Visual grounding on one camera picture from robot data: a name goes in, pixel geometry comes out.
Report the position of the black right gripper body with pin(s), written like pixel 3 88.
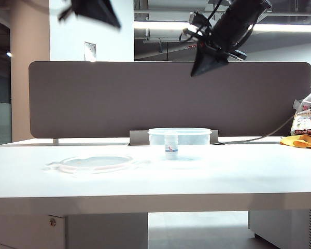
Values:
pixel 223 36

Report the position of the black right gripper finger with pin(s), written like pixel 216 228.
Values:
pixel 207 63

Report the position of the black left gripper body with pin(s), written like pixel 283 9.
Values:
pixel 66 13

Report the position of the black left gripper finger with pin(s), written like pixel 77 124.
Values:
pixel 98 10

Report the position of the round clear plastic box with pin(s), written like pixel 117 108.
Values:
pixel 194 137

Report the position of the small white medicine bottle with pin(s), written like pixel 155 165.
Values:
pixel 171 150

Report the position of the clear round clip lid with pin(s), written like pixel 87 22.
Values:
pixel 93 162

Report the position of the round silver drawer lock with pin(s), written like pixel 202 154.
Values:
pixel 52 222

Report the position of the red ceiling sign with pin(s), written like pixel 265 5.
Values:
pixel 193 46

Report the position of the long ceiling light strip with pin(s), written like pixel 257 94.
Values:
pixel 158 25

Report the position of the brown fabric desk divider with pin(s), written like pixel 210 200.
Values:
pixel 93 103

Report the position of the printed plastic snack bag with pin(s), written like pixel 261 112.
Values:
pixel 304 119

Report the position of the orange cloth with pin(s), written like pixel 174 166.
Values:
pixel 298 142

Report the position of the white vented cabinet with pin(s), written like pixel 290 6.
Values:
pixel 287 228

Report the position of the white drawer cabinet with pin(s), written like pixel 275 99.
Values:
pixel 93 230

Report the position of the silver wall plate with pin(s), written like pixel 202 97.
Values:
pixel 90 52

